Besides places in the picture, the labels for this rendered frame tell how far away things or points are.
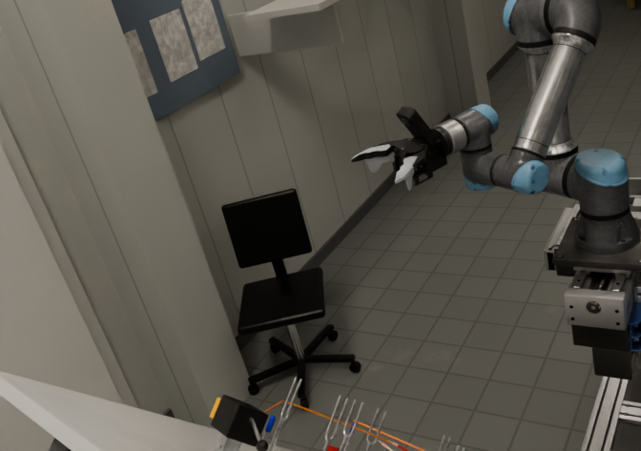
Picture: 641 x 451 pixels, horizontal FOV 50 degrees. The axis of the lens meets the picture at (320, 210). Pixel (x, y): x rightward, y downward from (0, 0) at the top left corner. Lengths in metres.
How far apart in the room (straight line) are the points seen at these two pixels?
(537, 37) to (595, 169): 0.34
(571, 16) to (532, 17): 0.11
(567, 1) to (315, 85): 2.92
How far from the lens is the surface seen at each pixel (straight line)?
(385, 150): 1.53
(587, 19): 1.65
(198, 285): 3.18
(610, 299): 1.78
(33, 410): 0.92
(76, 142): 2.88
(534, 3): 1.72
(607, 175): 1.77
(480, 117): 1.63
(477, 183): 1.67
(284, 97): 4.15
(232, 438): 0.85
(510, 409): 3.14
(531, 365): 3.34
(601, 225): 1.83
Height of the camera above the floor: 2.14
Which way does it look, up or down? 24 degrees down
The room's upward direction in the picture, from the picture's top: 15 degrees counter-clockwise
